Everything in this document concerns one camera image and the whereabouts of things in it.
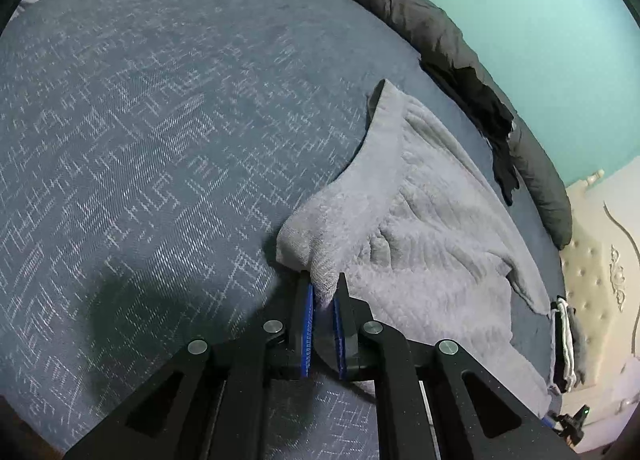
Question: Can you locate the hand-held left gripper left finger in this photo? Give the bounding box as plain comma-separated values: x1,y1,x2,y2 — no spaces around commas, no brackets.
62,270,317,460

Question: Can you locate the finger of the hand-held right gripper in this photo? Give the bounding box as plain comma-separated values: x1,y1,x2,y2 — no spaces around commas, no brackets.
541,412,566,436

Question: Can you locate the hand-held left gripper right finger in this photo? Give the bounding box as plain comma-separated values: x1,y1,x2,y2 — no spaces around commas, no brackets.
332,271,581,460

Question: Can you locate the grey sweater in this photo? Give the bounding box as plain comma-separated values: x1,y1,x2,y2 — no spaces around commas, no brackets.
275,79,553,416

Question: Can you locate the grey folded garment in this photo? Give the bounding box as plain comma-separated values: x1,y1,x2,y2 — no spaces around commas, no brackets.
570,307,596,388

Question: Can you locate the cream tufted headboard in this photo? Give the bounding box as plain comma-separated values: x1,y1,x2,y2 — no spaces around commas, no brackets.
557,154,640,441

